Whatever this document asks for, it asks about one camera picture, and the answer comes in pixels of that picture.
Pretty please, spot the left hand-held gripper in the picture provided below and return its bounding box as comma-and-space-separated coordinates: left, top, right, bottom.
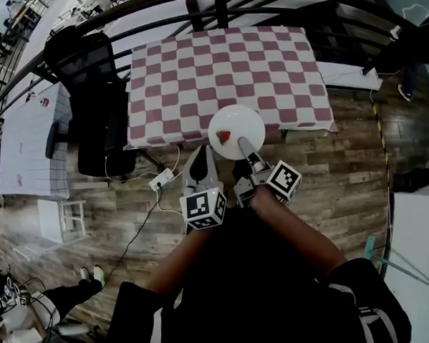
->
177, 144, 228, 231

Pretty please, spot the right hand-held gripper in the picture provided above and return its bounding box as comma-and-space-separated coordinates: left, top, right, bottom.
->
230, 133, 304, 208

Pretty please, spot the white round plate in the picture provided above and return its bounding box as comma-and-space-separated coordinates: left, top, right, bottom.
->
206, 102, 268, 162

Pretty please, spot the person's left forearm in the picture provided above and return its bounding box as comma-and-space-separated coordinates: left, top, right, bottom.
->
141, 224, 216, 297

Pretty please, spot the person's right forearm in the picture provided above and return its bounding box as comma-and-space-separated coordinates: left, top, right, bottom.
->
249, 183, 349, 284

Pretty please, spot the red white checkered tablecloth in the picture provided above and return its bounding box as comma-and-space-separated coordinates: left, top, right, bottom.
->
117, 21, 339, 151

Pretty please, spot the white power strip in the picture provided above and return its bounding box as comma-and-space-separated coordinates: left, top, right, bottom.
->
148, 168, 176, 192

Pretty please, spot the person's black clothing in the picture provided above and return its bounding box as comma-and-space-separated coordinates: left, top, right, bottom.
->
101, 198, 413, 343

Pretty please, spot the black office chair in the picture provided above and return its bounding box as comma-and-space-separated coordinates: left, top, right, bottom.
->
38, 22, 139, 180

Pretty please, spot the white flat board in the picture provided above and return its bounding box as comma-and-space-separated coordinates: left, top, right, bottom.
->
316, 57, 385, 95

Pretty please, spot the yellow black striped tape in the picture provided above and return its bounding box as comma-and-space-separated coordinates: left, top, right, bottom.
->
371, 102, 392, 195

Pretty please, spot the white metal rack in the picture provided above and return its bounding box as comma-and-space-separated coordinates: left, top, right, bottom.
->
36, 197, 90, 245

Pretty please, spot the black box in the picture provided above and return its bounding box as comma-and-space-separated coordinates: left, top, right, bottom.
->
393, 168, 429, 194

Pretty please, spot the white grid-cloth table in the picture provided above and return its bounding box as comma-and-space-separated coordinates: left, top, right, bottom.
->
0, 81, 77, 204

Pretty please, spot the plain white table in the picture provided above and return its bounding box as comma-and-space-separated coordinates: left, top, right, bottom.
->
376, 183, 429, 343

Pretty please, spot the black metal railing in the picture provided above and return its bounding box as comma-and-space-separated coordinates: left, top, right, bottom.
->
0, 0, 429, 122

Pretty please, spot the white swivel chair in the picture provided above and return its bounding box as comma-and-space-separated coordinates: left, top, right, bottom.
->
52, 320, 90, 338

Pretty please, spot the black cable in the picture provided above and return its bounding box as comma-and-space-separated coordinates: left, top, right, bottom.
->
93, 185, 169, 281

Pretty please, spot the long white cable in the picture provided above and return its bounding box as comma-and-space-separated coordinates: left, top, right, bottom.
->
104, 144, 183, 184

